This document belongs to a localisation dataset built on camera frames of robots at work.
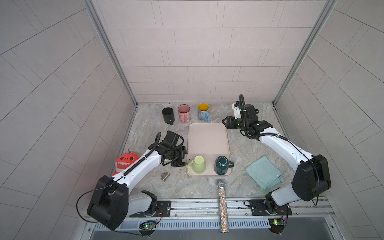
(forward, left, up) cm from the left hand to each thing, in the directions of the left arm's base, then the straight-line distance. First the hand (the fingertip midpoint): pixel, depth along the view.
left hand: (193, 152), depth 81 cm
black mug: (+26, +18, -1) cm, 32 cm away
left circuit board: (-32, +19, -5) cm, 38 cm away
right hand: (+16, -18, +9) cm, 25 cm away
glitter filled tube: (-25, -14, -5) cm, 29 cm away
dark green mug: (-7, -14, +1) cm, 16 cm away
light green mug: (-7, -2, +1) cm, 8 cm away
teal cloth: (-8, -39, -7) cm, 41 cm away
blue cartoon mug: (+28, -6, -1) cm, 29 cm away
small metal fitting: (-10, +16, -7) cm, 20 cm away
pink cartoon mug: (+30, +8, -1) cm, 31 cm away
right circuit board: (-31, -39, -9) cm, 51 cm away
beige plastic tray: (+13, -9, -9) cm, 18 cm away
